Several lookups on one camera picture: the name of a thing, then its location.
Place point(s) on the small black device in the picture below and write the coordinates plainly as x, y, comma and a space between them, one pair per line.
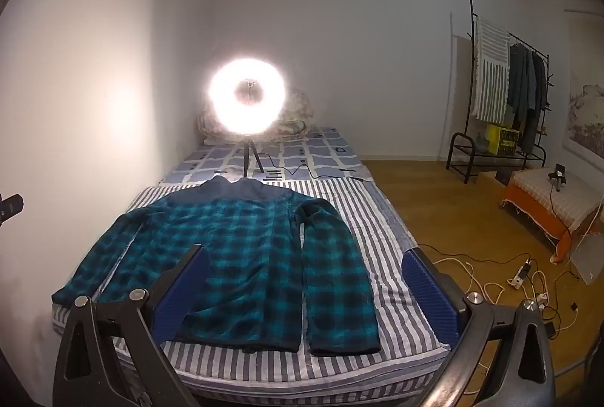
558, 175

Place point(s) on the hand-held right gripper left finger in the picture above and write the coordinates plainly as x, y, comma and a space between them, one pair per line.
181, 298

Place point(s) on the wall poster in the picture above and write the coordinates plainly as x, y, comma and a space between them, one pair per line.
585, 114

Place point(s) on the bed with striped sheet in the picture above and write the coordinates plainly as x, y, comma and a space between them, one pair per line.
377, 223

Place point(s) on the black metal clothes rack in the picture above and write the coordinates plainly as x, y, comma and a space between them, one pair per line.
472, 10

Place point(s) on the yellow crate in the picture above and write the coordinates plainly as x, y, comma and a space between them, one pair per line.
502, 139

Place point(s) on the striped white towel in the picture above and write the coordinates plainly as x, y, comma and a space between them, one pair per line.
488, 72

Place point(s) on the white power strip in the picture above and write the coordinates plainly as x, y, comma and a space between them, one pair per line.
519, 277

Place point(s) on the cardboard box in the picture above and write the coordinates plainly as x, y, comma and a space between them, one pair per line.
486, 178

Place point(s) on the blue plastic bottle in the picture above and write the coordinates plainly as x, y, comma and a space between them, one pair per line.
481, 143

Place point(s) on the dark grey hanging coat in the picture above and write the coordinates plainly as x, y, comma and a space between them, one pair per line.
540, 100

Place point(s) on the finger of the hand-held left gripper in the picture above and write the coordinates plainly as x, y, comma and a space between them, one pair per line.
12, 208

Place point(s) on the teal plaid fleece jacket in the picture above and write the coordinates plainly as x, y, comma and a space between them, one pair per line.
236, 246

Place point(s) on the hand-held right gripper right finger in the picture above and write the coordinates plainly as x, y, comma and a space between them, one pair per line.
429, 293

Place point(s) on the low table with orange cloth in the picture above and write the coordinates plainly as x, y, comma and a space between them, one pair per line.
542, 199

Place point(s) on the folded floral quilt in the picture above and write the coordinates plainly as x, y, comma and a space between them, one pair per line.
297, 114

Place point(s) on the black tripod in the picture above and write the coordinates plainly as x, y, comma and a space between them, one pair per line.
246, 157

